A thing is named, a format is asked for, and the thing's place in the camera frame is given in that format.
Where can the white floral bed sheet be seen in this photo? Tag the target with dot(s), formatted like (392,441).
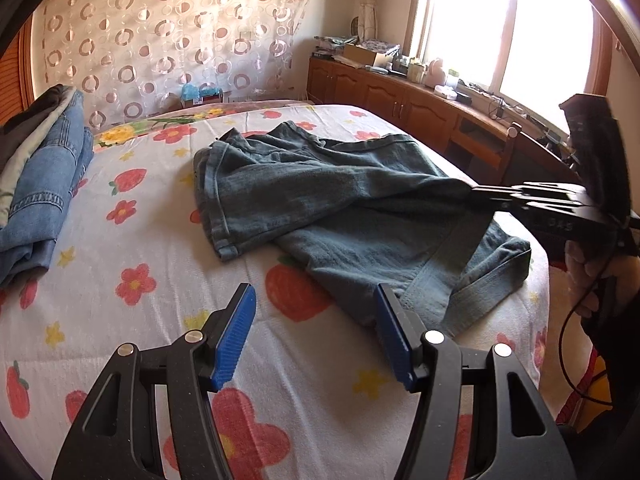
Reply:
(313,396)

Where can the grey-blue shorts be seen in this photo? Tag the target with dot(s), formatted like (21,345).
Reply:
(356,215)

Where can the long wooden cabinet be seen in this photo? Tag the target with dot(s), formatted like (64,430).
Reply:
(467,138)

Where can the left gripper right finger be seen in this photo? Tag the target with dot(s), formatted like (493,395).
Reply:
(429,364)

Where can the wooden louvered wardrobe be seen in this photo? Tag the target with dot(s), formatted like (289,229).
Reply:
(16,92)

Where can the person's right hand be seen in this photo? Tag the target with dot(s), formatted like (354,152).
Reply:
(583,272)

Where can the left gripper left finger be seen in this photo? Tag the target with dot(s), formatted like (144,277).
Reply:
(199,363)

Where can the folded dark grey garment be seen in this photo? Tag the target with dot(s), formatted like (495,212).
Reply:
(22,134)

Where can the blue item on headboard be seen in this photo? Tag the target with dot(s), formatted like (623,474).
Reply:
(192,95)

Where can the cardboard box on cabinet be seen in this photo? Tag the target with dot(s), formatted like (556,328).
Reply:
(364,56)

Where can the window with wooden frame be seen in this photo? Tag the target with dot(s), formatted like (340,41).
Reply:
(532,54)

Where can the circle-patterned sheer curtain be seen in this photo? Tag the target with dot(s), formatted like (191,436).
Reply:
(132,58)

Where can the folded blue jeans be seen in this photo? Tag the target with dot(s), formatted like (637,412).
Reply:
(43,194)

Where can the pink figurine on cabinet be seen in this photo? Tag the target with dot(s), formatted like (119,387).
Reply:
(435,74)

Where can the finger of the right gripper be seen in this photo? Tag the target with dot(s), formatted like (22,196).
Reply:
(497,197)

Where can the pink floral blanket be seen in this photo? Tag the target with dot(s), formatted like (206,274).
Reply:
(120,134)

